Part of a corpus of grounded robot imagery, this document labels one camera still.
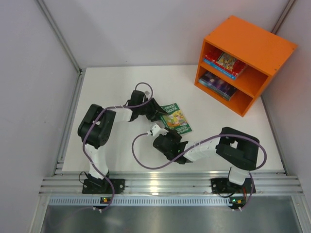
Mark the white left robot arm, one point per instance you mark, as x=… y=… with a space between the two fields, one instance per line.
x=96 y=126

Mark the purple Robinson Crusoe book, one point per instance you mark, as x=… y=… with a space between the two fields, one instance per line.
x=218 y=86

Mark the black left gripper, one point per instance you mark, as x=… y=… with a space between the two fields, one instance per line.
x=150 y=110

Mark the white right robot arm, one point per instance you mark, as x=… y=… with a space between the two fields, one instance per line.
x=238 y=148

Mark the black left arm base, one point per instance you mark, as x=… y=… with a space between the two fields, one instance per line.
x=103 y=186

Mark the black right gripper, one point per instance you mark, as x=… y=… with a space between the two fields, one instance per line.
x=173 y=135

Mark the blue 26-Storey Treehouse book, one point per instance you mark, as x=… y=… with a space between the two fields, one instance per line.
x=225 y=72

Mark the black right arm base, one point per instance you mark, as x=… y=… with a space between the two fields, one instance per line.
x=224 y=186

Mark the aluminium mounting rail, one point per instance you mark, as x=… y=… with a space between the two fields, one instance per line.
x=166 y=189

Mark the green Treehouse book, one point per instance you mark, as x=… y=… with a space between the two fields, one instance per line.
x=175 y=120

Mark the red comic cover book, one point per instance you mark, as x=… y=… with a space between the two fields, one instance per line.
x=225 y=61

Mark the orange wooden shelf cabinet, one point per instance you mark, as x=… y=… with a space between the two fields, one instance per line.
x=263 y=52

